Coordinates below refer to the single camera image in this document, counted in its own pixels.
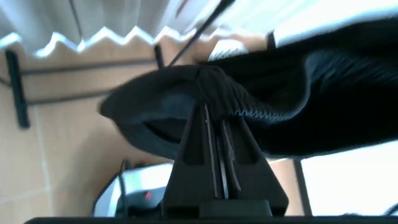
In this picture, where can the white laundry basket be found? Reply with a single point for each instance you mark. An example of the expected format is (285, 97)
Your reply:
(228, 49)

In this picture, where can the black shorts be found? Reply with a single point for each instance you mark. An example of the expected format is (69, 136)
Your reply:
(326, 109)

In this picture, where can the black clothes rack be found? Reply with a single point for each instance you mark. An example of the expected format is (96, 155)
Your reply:
(17, 90)

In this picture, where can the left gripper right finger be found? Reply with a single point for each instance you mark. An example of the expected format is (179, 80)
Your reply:
(255, 183)

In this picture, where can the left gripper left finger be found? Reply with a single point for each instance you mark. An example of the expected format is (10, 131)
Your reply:
(189, 183)

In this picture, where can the beige curtain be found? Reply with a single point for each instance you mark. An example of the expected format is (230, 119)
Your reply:
(109, 12)

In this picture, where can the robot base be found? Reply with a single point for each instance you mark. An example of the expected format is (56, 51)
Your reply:
(140, 180)

